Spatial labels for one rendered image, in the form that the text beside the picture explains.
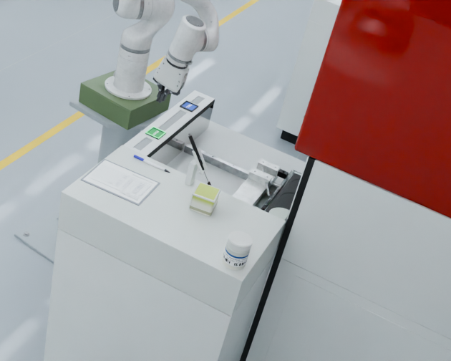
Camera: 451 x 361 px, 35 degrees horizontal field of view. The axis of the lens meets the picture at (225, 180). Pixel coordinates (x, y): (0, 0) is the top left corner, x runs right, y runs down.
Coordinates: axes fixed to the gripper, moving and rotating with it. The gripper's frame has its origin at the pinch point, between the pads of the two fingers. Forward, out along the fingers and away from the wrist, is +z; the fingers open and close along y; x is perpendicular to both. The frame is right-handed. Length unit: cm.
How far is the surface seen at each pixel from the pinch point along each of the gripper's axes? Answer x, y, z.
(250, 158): -32, -34, 23
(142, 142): 7.4, -2.8, 15.7
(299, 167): -40, -52, 19
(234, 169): -17.0, -32.3, 20.8
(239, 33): -319, 63, 127
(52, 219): -33, 36, 120
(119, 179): 33.1, -8.7, 13.2
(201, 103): -32.3, -5.8, 14.6
